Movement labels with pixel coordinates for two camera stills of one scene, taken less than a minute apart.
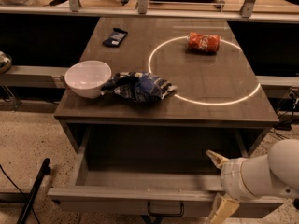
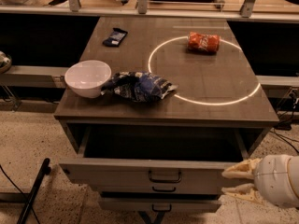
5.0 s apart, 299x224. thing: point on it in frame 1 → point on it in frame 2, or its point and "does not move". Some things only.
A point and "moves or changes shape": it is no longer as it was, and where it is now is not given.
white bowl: (87, 78) does not move
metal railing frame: (247, 13) does not move
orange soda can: (203, 43) does not move
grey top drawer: (154, 172) moves or changes shape
